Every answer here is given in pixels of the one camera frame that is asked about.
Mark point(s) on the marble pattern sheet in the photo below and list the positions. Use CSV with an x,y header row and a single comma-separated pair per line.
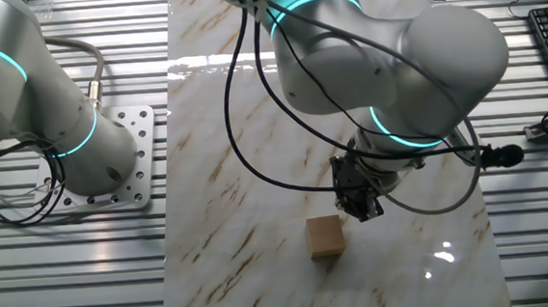
x,y
258,198

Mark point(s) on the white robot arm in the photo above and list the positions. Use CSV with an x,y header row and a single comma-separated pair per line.
x,y
455,53

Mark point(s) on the small wooden block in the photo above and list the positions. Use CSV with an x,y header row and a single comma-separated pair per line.
x,y
325,237

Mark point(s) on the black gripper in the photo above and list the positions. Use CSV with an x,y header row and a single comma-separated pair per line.
x,y
350,179

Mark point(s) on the metal base mounting plate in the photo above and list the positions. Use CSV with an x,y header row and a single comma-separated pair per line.
x,y
142,133

